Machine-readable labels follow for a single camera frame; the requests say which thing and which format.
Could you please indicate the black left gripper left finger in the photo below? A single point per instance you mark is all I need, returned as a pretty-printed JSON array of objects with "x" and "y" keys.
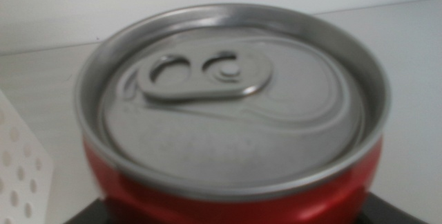
[{"x": 96, "y": 215}]

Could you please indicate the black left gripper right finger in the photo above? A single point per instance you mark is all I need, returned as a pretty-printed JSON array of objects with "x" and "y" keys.
[{"x": 380, "y": 213}]

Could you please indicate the white perforated plastic basket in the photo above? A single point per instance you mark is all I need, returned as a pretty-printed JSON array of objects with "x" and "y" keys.
[{"x": 20, "y": 168}]

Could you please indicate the red soda can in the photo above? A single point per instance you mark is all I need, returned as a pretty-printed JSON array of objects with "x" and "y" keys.
[{"x": 228, "y": 137}]

